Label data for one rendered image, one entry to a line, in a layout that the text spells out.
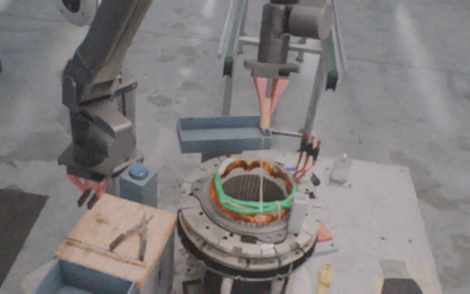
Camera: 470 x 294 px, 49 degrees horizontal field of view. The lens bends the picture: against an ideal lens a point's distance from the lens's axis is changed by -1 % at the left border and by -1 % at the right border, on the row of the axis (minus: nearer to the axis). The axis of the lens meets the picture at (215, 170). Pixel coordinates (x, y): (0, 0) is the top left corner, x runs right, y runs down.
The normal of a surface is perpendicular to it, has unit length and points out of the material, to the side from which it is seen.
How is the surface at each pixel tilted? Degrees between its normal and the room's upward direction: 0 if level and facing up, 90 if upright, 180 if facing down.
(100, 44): 84
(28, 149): 0
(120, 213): 0
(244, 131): 0
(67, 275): 90
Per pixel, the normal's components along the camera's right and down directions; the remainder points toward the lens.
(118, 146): 0.72, 0.51
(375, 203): 0.08, -0.76
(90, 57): -0.54, 0.27
